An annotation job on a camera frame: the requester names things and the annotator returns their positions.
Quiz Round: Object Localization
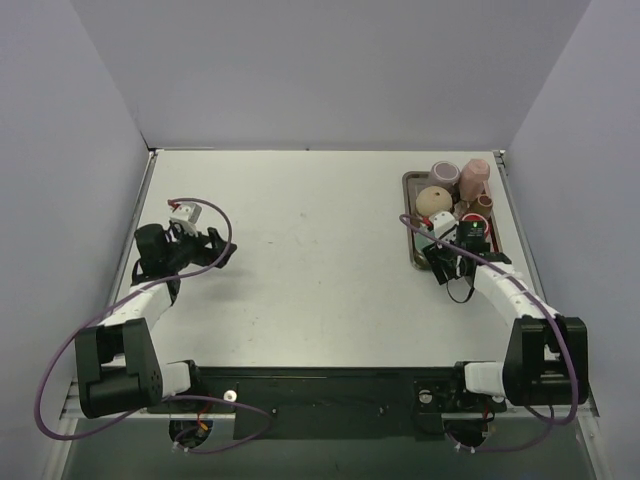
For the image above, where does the red mug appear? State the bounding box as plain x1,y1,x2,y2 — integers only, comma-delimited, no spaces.
460,212,489,232

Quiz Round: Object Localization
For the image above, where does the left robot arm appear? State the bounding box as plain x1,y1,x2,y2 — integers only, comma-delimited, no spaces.
74,223,237,419

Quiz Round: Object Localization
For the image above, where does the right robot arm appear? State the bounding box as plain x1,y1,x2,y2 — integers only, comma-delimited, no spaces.
419,211,589,409

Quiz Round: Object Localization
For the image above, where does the beige round mug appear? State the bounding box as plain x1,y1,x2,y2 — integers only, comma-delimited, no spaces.
415,186,453,217

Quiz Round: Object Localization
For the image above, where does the purple mug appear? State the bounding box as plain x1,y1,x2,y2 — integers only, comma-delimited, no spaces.
429,161,460,189

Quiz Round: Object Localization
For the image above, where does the pink faceted mug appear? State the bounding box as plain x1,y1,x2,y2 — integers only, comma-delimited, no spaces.
459,159,491,202

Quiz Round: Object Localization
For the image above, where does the small brown cup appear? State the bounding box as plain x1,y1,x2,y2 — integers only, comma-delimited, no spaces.
474,194,494,216

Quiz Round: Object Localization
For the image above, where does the metal tray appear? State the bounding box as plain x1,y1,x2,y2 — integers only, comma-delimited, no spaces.
400,170,506,274

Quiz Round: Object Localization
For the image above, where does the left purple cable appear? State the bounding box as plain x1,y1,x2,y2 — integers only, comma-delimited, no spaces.
34,198,274,455

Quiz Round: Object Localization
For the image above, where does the purple cable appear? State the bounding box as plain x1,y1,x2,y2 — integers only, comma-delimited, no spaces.
34,198,274,455
399,214,581,454

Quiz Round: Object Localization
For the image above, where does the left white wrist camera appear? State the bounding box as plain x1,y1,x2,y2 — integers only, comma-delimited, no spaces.
168,200,202,237

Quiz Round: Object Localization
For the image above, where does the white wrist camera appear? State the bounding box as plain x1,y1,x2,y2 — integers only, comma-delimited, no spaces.
168,200,202,237
414,211,458,249

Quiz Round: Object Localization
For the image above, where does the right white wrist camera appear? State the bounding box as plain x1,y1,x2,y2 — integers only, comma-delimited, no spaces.
414,211,458,249

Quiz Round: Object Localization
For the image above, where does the aluminium rail frame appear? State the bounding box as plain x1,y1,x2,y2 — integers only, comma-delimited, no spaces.
59,148,600,421

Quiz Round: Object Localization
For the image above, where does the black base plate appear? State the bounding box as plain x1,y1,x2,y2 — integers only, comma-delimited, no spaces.
150,367,507,441

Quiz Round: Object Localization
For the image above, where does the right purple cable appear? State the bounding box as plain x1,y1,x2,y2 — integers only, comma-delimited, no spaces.
399,214,581,454

